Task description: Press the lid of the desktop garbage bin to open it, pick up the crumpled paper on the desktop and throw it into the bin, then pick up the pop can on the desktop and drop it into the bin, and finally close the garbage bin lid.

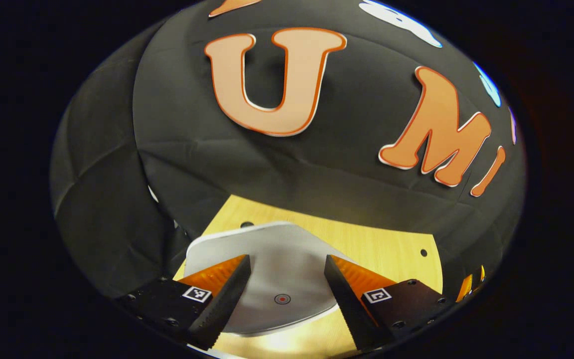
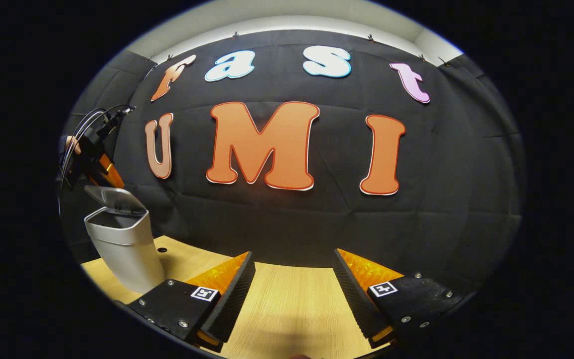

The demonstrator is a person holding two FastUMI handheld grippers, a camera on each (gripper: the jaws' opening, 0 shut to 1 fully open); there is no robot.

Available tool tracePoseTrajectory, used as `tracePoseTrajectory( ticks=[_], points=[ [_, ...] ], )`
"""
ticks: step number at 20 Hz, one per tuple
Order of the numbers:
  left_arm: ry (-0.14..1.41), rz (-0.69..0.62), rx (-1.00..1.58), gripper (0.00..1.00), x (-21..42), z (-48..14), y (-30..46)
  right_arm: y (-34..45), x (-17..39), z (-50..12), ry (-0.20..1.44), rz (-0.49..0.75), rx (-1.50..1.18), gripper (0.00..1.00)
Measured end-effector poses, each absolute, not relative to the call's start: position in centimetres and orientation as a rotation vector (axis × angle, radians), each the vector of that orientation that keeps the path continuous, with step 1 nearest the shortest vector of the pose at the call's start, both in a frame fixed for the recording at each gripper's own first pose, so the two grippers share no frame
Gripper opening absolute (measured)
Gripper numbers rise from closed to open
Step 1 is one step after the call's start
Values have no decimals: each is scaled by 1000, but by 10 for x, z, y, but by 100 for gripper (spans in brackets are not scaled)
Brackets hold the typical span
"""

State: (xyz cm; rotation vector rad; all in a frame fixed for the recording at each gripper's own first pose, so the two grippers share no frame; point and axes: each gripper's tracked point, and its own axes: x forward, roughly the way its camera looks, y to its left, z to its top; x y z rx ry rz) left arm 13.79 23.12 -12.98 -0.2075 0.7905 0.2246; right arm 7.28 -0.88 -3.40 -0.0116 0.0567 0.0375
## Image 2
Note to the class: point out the white desktop garbage bin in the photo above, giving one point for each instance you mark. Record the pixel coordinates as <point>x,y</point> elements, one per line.
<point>127,249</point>

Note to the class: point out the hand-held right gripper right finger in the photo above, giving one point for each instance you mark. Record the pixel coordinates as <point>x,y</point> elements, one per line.
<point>354,299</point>

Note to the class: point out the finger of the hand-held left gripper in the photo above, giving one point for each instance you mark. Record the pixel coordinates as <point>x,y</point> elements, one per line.
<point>112,177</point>

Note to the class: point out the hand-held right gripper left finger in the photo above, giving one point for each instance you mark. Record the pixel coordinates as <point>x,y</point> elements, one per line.
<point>232,304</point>

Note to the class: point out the black backdrop cloth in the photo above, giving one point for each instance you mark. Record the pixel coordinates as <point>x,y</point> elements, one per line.
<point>292,219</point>

